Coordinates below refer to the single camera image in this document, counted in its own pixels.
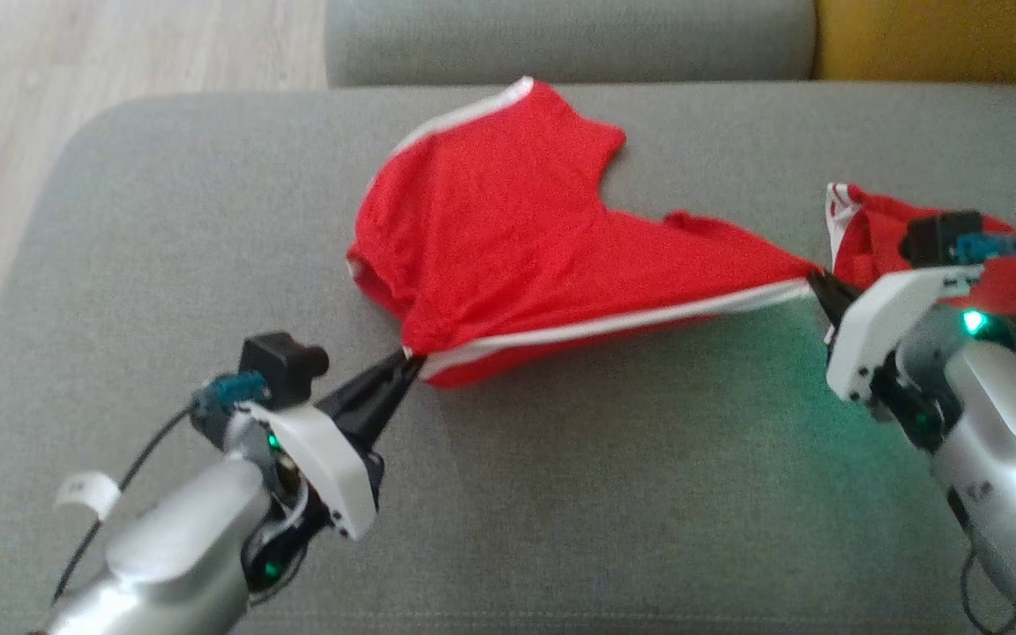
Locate teal right camera connector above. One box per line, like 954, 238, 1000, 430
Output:
954, 233, 1016, 266

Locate teal left camera connector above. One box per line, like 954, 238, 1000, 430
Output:
189, 371, 267, 444

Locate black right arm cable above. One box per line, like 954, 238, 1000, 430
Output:
958, 547, 1016, 635

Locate large grey sofa seat cushion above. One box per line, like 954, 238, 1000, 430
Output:
0, 81, 1016, 635

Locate red shorts with white stripes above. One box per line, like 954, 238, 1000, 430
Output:
346, 76, 828, 390

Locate yellow sofa backrest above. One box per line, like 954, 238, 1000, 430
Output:
811, 0, 1016, 90

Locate small grey sofa seat cushion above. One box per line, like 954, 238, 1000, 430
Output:
324, 0, 818, 88

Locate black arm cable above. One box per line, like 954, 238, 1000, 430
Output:
958, 547, 1016, 635
51, 404, 198, 605

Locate teal camera connector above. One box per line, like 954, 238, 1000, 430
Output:
189, 371, 267, 444
954, 233, 1016, 266

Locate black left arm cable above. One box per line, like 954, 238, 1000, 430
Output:
51, 404, 198, 605

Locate white cable label tag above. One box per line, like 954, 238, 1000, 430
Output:
53, 471, 122, 522

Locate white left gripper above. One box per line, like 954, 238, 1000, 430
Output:
246, 347, 427, 542

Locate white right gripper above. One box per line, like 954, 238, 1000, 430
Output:
806, 265, 985, 404

